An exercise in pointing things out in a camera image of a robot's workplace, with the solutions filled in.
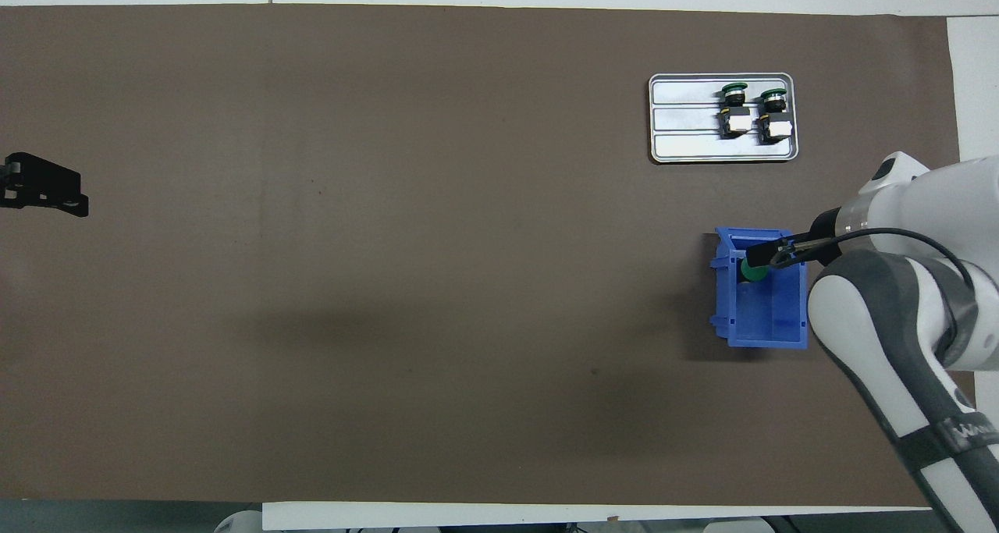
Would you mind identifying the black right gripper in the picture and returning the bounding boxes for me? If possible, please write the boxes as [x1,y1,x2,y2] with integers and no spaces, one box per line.
[745,208,844,270]

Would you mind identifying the blue plastic bin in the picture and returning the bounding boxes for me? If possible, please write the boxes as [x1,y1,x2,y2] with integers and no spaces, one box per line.
[709,227,809,350]

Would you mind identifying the grey metal tray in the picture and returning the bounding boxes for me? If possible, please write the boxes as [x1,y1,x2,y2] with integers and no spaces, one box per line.
[648,73,799,164]

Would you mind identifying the brown table mat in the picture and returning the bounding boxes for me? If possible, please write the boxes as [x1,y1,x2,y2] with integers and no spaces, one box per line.
[0,4,983,507]

